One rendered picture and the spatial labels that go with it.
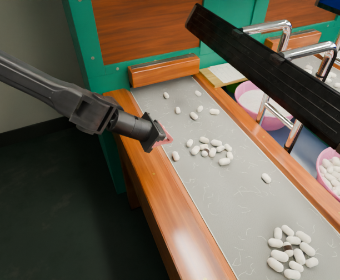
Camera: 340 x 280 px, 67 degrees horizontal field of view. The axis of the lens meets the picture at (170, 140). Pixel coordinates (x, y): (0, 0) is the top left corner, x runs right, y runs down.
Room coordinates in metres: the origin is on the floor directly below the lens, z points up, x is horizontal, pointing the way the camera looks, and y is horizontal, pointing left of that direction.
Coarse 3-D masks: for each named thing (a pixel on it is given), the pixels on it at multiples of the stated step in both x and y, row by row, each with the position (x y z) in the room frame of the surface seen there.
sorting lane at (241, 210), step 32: (160, 96) 0.91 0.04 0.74; (192, 96) 0.91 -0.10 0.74; (192, 128) 0.70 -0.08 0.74; (224, 128) 0.70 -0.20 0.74; (192, 160) 0.55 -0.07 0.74; (256, 160) 0.55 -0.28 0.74; (192, 192) 0.43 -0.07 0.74; (224, 192) 0.43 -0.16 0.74; (256, 192) 0.43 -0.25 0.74; (288, 192) 0.43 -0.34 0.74; (224, 224) 0.33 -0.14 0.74; (256, 224) 0.33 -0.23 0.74; (288, 224) 0.33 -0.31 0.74; (320, 224) 0.33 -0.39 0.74; (224, 256) 0.24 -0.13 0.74; (256, 256) 0.24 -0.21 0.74; (320, 256) 0.24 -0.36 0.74
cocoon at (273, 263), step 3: (270, 258) 0.23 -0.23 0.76; (273, 258) 0.23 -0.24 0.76; (267, 261) 0.23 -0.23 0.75; (270, 261) 0.23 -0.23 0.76; (273, 261) 0.23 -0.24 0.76; (276, 261) 0.23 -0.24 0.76; (270, 264) 0.22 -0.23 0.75; (273, 264) 0.22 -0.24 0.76; (276, 264) 0.22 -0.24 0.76; (279, 264) 0.22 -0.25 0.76; (273, 267) 0.21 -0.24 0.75; (276, 267) 0.21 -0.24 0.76; (279, 267) 0.21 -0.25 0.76; (282, 267) 0.21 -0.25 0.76; (276, 270) 0.21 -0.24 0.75; (279, 270) 0.21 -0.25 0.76; (282, 270) 0.21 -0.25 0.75
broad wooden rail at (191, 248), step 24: (120, 96) 0.87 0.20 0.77; (120, 144) 0.67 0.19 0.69; (144, 168) 0.49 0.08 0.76; (168, 168) 0.50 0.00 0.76; (144, 192) 0.41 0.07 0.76; (168, 192) 0.41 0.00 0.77; (168, 216) 0.34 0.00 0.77; (192, 216) 0.34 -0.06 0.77; (168, 240) 0.27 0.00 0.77; (192, 240) 0.27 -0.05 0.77; (168, 264) 0.25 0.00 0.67; (192, 264) 0.22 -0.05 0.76; (216, 264) 0.22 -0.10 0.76
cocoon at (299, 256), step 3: (294, 249) 0.25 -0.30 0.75; (297, 249) 0.25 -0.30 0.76; (300, 249) 0.25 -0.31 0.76; (294, 252) 0.25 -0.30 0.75; (297, 252) 0.25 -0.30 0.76; (300, 252) 0.25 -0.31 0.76; (294, 255) 0.24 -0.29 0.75; (297, 255) 0.24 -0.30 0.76; (300, 255) 0.24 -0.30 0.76; (303, 255) 0.24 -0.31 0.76; (297, 258) 0.23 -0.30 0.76; (300, 258) 0.23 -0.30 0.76; (303, 258) 0.23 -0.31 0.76; (297, 261) 0.23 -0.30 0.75; (300, 261) 0.23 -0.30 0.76; (303, 261) 0.23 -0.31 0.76
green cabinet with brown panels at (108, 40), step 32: (64, 0) 1.10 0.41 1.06; (96, 0) 0.93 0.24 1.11; (128, 0) 0.97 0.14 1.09; (160, 0) 1.02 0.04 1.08; (192, 0) 1.07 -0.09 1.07; (224, 0) 1.12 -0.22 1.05; (256, 0) 1.17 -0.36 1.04; (288, 0) 1.26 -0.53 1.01; (96, 32) 0.91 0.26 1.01; (128, 32) 0.97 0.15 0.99; (160, 32) 1.02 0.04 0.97; (96, 64) 0.90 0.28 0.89; (128, 64) 0.95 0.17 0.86
